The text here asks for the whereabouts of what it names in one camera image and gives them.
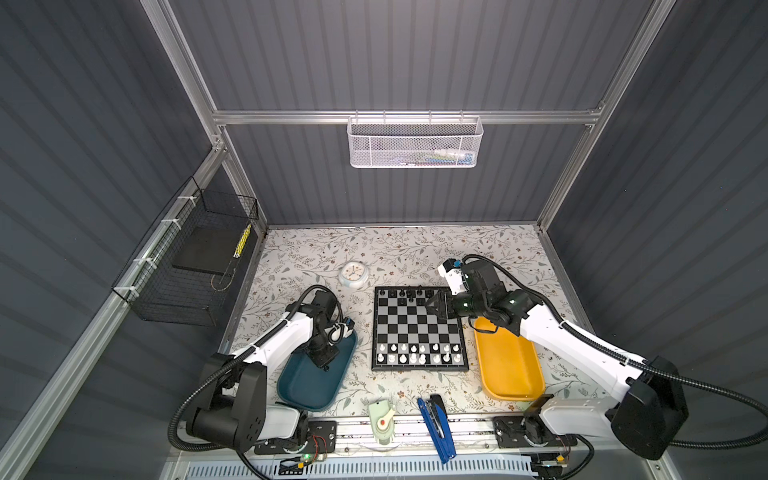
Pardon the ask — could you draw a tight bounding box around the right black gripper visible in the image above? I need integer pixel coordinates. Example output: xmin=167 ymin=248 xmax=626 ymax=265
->
xmin=422 ymin=289 xmax=486 ymax=318

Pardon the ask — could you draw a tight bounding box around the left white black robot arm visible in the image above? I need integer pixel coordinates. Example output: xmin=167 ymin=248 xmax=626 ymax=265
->
xmin=167 ymin=284 xmax=350 ymax=454

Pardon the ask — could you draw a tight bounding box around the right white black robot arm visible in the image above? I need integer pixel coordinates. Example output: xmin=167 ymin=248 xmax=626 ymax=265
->
xmin=427 ymin=254 xmax=767 ymax=460

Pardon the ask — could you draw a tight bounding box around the black white chess board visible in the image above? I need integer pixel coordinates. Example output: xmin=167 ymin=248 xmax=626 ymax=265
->
xmin=371 ymin=286 xmax=469 ymax=372

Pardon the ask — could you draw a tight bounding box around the teal plastic tray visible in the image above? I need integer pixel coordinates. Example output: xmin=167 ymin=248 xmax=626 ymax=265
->
xmin=276 ymin=332 xmax=357 ymax=412

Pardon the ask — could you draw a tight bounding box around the light green tape dispenser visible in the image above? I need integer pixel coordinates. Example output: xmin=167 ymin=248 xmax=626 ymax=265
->
xmin=367 ymin=399 xmax=395 ymax=446

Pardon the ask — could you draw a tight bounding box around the yellow plastic tray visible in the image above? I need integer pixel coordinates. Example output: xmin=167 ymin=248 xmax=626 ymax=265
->
xmin=474 ymin=317 xmax=546 ymax=402

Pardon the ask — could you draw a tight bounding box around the blue black stapler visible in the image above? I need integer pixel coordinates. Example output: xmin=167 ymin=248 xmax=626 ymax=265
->
xmin=417 ymin=394 xmax=457 ymax=464

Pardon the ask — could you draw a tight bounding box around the yellow green marker in basket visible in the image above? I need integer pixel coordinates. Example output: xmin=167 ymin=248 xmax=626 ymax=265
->
xmin=233 ymin=223 xmax=252 ymax=259

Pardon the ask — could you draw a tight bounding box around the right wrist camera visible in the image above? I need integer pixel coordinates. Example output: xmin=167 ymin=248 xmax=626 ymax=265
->
xmin=437 ymin=258 xmax=466 ymax=295

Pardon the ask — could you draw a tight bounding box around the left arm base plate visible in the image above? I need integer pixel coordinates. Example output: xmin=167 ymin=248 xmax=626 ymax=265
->
xmin=253 ymin=419 xmax=338 ymax=455

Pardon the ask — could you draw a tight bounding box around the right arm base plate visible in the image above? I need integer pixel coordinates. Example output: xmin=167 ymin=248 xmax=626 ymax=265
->
xmin=492 ymin=415 xmax=578 ymax=449

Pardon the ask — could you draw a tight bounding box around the black wire side basket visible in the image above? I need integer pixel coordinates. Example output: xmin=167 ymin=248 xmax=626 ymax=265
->
xmin=113 ymin=180 xmax=260 ymax=327

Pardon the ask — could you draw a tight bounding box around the white wire wall basket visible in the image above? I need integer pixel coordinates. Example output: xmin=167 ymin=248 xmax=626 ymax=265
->
xmin=346 ymin=115 xmax=484 ymax=169

